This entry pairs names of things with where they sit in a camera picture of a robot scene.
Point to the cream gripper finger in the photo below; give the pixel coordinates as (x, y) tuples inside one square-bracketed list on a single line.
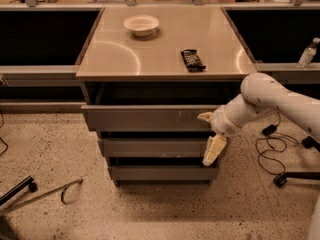
[(215, 146), (206, 116)]

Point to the grey top drawer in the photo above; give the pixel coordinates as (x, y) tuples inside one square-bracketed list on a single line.
[(151, 118)]

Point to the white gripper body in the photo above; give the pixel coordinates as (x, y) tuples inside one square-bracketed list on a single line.
[(222, 123)]

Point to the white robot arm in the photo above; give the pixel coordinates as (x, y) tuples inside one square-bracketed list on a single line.
[(264, 124)]

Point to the black caster leg left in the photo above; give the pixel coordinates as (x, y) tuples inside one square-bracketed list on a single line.
[(28, 182)]

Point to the grey middle drawer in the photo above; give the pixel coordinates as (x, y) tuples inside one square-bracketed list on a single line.
[(158, 148)]

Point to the grey bottom drawer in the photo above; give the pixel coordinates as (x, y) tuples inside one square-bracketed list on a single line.
[(162, 173)]

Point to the grey drawer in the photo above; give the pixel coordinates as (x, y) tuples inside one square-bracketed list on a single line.
[(162, 173), (158, 148), (151, 118)]

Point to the black chair base leg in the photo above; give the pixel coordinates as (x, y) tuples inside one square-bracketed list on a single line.
[(281, 179)]

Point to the grey metal rod with hook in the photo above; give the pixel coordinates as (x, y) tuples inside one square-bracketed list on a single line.
[(62, 190)]

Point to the black snack bar wrapper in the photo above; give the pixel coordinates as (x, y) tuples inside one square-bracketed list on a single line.
[(192, 60)]

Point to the black power adapter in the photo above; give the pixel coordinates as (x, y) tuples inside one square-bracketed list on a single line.
[(269, 130)]

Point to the clear plastic water bottle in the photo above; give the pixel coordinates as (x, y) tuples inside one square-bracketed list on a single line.
[(308, 53)]

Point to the grey metal drawer cabinet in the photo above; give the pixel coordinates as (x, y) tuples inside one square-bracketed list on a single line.
[(120, 68)]

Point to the white bowl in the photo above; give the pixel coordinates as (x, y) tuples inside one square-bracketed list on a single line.
[(141, 25)]

